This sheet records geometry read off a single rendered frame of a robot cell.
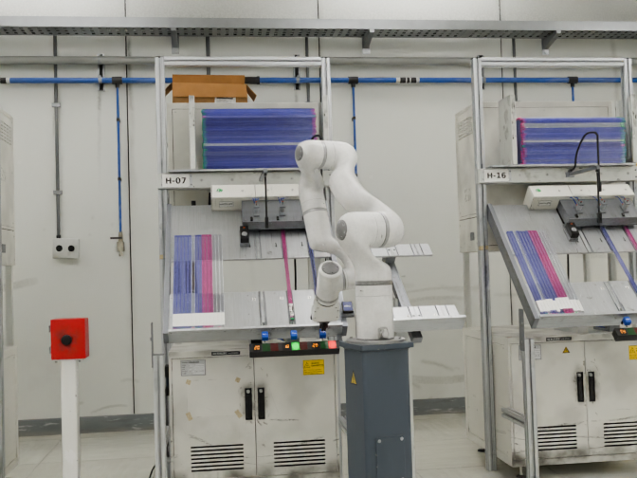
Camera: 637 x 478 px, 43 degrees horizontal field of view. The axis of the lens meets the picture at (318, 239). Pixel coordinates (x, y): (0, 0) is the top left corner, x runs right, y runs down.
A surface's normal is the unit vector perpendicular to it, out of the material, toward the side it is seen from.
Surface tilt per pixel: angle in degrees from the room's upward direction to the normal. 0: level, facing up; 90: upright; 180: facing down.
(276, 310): 48
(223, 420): 90
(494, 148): 90
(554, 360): 90
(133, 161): 90
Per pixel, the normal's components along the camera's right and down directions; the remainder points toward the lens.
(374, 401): 0.36, -0.04
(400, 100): 0.13, -0.04
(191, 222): 0.07, -0.70
